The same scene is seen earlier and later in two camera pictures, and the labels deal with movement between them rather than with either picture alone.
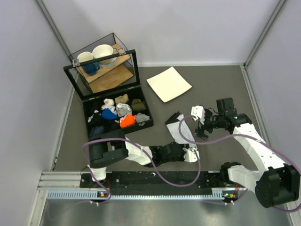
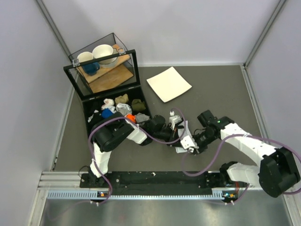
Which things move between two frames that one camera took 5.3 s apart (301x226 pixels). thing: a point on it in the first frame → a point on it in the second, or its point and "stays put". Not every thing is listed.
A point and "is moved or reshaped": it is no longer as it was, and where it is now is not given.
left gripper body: x=186 y=146 → x=168 y=134
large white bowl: x=104 y=50 stays put
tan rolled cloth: x=122 y=99 stays put
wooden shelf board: x=108 y=76 stays put
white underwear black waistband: x=172 y=125 is moved or reshaped
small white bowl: x=84 y=56 stays put
